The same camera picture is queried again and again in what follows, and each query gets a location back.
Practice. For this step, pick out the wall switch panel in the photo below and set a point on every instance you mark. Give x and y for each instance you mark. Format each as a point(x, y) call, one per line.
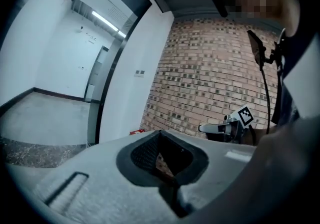
point(139, 73)

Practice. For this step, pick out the person's dark printed shirt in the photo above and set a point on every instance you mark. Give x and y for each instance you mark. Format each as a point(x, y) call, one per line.
point(287, 108)

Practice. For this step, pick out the red box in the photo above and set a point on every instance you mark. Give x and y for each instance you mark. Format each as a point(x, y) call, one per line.
point(137, 132)

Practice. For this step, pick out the black door frame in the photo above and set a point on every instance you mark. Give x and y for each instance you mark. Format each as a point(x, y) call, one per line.
point(107, 80)

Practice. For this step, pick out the ceiling vent grille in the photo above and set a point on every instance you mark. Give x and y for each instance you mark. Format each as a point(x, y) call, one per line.
point(117, 13)

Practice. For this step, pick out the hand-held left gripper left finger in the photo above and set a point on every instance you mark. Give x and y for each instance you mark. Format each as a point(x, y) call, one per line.
point(100, 180)

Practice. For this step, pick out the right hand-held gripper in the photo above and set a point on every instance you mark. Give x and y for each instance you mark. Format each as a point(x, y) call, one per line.
point(246, 117)

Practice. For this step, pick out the black neck holder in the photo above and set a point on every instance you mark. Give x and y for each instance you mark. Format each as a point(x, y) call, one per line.
point(275, 53)

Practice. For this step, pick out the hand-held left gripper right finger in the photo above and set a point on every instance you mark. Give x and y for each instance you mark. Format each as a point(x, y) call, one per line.
point(220, 168)

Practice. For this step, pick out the person's light grey vest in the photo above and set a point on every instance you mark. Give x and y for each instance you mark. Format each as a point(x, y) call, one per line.
point(307, 80)

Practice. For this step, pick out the ceiling light strip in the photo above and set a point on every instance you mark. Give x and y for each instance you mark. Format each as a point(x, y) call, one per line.
point(122, 34)
point(103, 19)

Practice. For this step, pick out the dark baseboard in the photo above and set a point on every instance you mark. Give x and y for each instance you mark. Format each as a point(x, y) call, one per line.
point(60, 94)

